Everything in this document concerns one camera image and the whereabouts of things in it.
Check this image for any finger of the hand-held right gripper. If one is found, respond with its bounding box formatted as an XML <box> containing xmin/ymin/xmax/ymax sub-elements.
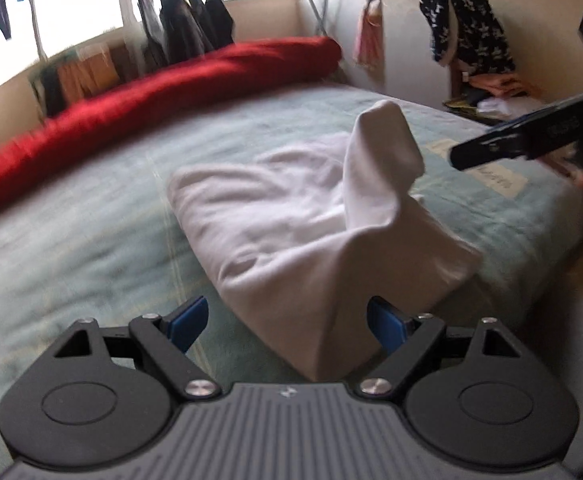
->
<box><xmin>448</xmin><ymin>132</ymin><xmax>538</xmax><ymax>172</ymax></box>
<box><xmin>485</xmin><ymin>111</ymin><xmax>548</xmax><ymax>137</ymax></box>

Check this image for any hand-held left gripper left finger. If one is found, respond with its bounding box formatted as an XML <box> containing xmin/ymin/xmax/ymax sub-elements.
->
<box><xmin>52</xmin><ymin>296</ymin><xmax>223</xmax><ymax>402</ymax></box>

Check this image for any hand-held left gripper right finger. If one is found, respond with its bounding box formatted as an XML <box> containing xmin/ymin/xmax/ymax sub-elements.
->
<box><xmin>356</xmin><ymin>296</ymin><xmax>521</xmax><ymax>402</ymax></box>

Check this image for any white printed shirt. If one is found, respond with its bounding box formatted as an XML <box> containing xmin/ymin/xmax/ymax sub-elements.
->
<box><xmin>166</xmin><ymin>99</ymin><xmax>483</xmax><ymax>383</ymax></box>

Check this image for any white folded cloth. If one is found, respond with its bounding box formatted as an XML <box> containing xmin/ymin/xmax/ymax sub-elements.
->
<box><xmin>476</xmin><ymin>97</ymin><xmax>545</xmax><ymax>121</ymax></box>

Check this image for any pink folded cloth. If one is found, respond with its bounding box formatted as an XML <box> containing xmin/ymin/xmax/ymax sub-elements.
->
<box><xmin>466</xmin><ymin>74</ymin><xmax>539</xmax><ymax>99</ymax></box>

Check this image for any wooden chair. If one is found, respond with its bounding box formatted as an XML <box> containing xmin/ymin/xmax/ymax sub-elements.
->
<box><xmin>441</xmin><ymin>55</ymin><xmax>542</xmax><ymax>122</ymax></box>

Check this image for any star patterned dark garment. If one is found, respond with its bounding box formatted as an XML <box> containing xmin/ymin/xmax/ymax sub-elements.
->
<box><xmin>419</xmin><ymin>0</ymin><xmax>517</xmax><ymax>75</ymax></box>

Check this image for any green plaid blanket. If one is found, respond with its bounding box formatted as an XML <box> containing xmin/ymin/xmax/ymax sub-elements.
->
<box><xmin>0</xmin><ymin>80</ymin><xmax>583</xmax><ymax>461</ymax></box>

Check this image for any pink curtain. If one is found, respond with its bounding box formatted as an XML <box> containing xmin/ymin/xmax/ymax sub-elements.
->
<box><xmin>346</xmin><ymin>0</ymin><xmax>387</xmax><ymax>68</ymax></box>

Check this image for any metal drying rack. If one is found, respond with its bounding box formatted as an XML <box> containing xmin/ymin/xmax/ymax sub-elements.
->
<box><xmin>248</xmin><ymin>0</ymin><xmax>337</xmax><ymax>41</ymax></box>

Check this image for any red duvet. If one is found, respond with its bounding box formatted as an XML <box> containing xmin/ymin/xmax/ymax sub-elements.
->
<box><xmin>0</xmin><ymin>36</ymin><xmax>343</xmax><ymax>226</ymax></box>

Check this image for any black hanging cloth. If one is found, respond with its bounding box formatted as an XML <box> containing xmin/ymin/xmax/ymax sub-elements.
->
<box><xmin>38</xmin><ymin>65</ymin><xmax>67</xmax><ymax>118</ymax></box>

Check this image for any orange towel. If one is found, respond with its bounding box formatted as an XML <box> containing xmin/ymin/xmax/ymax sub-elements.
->
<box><xmin>58</xmin><ymin>57</ymin><xmax>92</xmax><ymax>103</ymax></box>

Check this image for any orange shirt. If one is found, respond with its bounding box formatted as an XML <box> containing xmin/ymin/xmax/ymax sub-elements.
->
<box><xmin>78</xmin><ymin>42</ymin><xmax>122</xmax><ymax>88</ymax></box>

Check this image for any black jacket with patch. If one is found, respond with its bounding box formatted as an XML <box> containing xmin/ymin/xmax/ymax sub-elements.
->
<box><xmin>158</xmin><ymin>0</ymin><xmax>214</xmax><ymax>63</ymax></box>

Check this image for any green topped stand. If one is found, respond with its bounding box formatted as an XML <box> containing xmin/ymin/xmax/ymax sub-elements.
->
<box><xmin>28</xmin><ymin>50</ymin><xmax>79</xmax><ymax>81</ymax></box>

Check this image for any grey hanging garment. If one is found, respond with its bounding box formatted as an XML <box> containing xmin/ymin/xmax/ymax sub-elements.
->
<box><xmin>134</xmin><ymin>0</ymin><xmax>160</xmax><ymax>46</ymax></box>

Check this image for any white window frame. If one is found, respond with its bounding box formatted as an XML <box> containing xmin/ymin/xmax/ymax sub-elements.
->
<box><xmin>0</xmin><ymin>0</ymin><xmax>302</xmax><ymax>101</ymax></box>

